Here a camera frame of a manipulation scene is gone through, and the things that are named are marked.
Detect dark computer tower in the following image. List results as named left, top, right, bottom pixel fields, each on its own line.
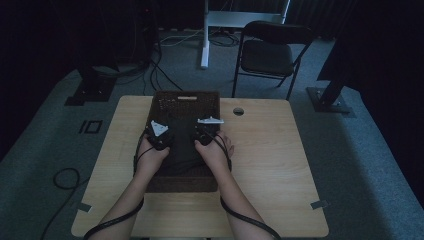
left=131, top=0, right=159, bottom=66

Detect black folding chair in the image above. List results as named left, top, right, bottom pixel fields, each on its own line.
left=231, top=20, right=315, bottom=101

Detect black metal stand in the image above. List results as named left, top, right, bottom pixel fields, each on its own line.
left=306, top=31, right=356, bottom=118
left=64, top=64, right=118, bottom=107

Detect bundle of floor cables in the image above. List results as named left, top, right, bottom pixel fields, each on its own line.
left=114, top=28, right=242, bottom=96

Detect brown woven basket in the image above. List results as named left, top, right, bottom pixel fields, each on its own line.
left=145, top=90, right=222, bottom=194

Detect person's right hand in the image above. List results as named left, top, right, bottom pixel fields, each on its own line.
left=194, top=130, right=235, bottom=175

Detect right hand-held gripper cable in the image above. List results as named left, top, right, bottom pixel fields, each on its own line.
left=203, top=129, right=283, bottom=240

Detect hand-held gripper cable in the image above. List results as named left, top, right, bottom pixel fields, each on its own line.
left=82, top=129, right=158, bottom=240
left=203, top=129, right=283, bottom=240

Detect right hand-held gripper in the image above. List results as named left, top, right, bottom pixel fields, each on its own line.
left=190, top=115, right=225, bottom=147

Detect white metal desk frame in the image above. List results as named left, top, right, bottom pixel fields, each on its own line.
left=200, top=0, right=292, bottom=70

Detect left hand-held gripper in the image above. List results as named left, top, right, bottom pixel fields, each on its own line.
left=144, top=119, right=175, bottom=151

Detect left hand-held gripper cable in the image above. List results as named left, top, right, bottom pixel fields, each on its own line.
left=82, top=129, right=158, bottom=240

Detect black floor cable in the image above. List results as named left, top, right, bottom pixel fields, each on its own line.
left=40, top=167, right=92, bottom=240

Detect person's left hand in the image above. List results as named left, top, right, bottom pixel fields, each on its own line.
left=134, top=134, right=171, bottom=183

